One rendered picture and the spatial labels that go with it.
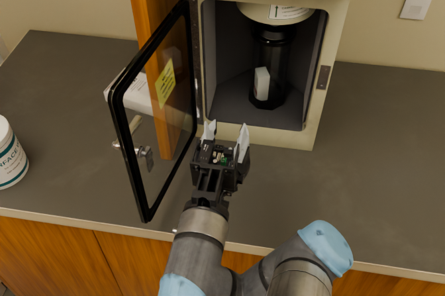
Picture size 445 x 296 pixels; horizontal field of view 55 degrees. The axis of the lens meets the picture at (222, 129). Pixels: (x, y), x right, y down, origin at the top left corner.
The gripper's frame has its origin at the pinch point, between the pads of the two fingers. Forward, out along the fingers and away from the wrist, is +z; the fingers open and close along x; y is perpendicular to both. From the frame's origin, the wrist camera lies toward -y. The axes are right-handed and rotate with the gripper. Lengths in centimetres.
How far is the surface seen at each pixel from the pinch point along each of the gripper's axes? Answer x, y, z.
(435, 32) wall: -52, -20, 67
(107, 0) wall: 53, -17, 64
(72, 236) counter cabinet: 43, -45, -7
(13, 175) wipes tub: 54, -25, -2
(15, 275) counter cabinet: 75, -82, -8
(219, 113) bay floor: 7.3, -22.5, 24.4
